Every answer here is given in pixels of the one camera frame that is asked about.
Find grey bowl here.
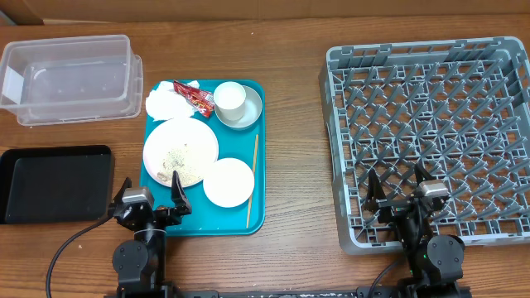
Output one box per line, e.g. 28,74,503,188
215,85,263,130

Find black plastic tray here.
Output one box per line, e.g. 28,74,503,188
1,145,114,224

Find wooden chopstick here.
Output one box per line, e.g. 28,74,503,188
246,134,259,228

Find large white plate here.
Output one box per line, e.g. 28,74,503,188
142,118,219,187

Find teal serving tray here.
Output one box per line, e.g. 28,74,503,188
139,79,267,237

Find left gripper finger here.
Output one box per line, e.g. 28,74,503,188
113,177,132,204
171,171,192,215

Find red snack wrapper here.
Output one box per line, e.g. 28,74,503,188
173,80,214,118

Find clear plastic bin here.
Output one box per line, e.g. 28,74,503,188
1,35,143,127

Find white paper cup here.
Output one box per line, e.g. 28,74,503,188
214,81,246,121

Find white napkin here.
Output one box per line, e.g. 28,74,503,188
146,81,197,121

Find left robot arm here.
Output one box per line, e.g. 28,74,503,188
108,172,192,297

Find rice food scraps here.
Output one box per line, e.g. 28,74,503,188
157,146,205,187

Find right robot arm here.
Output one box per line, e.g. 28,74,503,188
365,164,471,297

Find small white plate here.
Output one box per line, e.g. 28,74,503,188
203,157,253,208

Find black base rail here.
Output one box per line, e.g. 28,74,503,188
104,286,472,298

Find grey dishwasher rack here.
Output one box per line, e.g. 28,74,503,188
319,36,529,254

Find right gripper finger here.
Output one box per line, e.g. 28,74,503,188
414,163,435,185
364,169,386,211

